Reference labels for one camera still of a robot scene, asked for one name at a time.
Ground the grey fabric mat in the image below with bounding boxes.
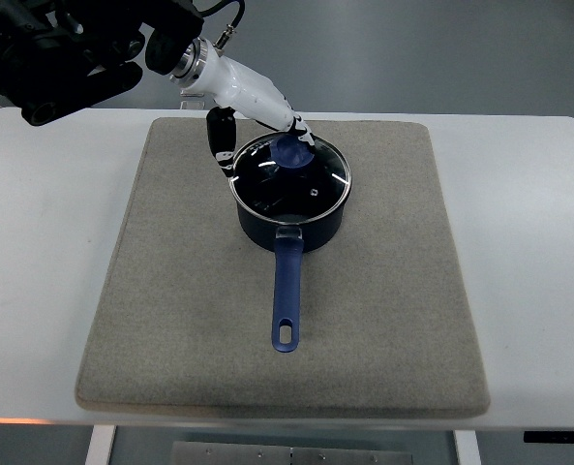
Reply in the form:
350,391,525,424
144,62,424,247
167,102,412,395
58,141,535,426
76,118,490,419

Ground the dark blue saucepan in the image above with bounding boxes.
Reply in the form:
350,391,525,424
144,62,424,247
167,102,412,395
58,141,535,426
237,200,347,353

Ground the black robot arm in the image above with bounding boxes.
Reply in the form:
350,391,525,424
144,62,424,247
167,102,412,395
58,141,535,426
0,1,227,126

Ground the metal base plate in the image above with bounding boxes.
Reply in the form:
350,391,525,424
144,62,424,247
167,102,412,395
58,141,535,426
169,441,413,465

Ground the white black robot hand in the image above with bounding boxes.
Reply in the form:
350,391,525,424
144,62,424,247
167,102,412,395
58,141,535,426
170,38,315,178

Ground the glass lid blue knob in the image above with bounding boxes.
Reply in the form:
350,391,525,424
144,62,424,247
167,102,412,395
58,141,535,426
229,133,352,224

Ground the white table leg left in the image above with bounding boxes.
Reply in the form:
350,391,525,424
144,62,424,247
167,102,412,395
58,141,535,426
84,425,116,465

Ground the black table control panel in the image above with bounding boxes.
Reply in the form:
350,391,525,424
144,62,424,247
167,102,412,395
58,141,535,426
523,430,574,445

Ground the white table leg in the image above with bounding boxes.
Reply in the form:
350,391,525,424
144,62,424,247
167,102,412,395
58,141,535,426
84,425,116,465
453,430,482,465

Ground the white table leg right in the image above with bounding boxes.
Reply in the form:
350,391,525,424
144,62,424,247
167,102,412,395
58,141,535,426
453,430,482,465

